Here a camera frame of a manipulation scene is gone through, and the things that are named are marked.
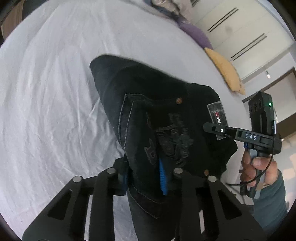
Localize black denim pants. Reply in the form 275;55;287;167
90;55;237;240

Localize teal sleeve right forearm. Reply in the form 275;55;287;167
253;171;287;236

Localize person right hand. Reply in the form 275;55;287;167
240;150;279;187

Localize white bed sheet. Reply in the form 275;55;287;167
1;1;250;237

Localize yellow pillow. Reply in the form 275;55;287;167
204;48;246;95

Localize white wardrobe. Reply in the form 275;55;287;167
192;0;295;79

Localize purple pillow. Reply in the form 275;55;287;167
179;22;213;49

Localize grey white crumpled duvet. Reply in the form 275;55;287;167
129;0;200;24

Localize dark wooden door frame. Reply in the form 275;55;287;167
241;67;296;140

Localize black camera box green light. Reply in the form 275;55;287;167
248;91;275;136

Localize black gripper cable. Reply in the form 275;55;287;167
225;120;277;197

